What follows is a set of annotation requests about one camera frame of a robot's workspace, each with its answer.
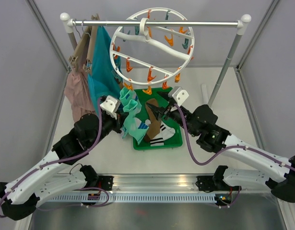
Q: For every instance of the pink garment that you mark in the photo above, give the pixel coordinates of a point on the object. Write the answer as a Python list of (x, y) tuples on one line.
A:
[(77, 92)]

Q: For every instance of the mint green patterned sock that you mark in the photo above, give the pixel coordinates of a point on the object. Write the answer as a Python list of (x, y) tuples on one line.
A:
[(133, 125)]

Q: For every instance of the white black striped sock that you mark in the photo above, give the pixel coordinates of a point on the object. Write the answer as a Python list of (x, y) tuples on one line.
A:
[(165, 133)]

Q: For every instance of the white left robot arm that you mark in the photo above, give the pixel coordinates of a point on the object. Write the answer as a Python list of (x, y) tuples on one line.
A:
[(21, 197)]

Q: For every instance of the beige wooden hanger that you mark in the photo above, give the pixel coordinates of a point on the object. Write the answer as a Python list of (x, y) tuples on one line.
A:
[(83, 55)]

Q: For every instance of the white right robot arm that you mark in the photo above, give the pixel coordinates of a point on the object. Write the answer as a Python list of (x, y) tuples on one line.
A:
[(206, 140)]

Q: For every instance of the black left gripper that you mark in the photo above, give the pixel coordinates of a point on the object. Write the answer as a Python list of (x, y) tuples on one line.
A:
[(121, 117)]

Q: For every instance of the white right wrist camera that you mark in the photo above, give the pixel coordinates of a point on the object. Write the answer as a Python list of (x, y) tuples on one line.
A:
[(179, 95)]

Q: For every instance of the teal shirt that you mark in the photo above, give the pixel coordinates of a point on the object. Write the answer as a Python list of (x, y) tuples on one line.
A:
[(101, 81)]

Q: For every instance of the orange clothes peg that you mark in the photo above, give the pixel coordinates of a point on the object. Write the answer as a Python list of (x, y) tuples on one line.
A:
[(129, 86), (148, 91)]

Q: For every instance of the white round clip hanger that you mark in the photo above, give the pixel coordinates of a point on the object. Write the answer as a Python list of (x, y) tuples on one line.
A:
[(136, 60)]

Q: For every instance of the green plastic tray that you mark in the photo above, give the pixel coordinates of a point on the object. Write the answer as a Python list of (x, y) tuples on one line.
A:
[(174, 142)]

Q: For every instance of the grey clothes peg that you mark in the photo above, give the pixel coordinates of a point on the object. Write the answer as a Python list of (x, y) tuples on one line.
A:
[(118, 79)]

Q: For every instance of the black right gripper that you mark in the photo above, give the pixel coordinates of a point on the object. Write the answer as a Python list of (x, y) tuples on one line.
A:
[(159, 111)]

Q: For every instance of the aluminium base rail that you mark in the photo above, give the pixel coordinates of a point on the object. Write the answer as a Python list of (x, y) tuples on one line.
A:
[(151, 188)]

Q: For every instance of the white metal clothes rack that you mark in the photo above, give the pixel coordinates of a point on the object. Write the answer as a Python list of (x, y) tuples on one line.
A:
[(134, 30)]

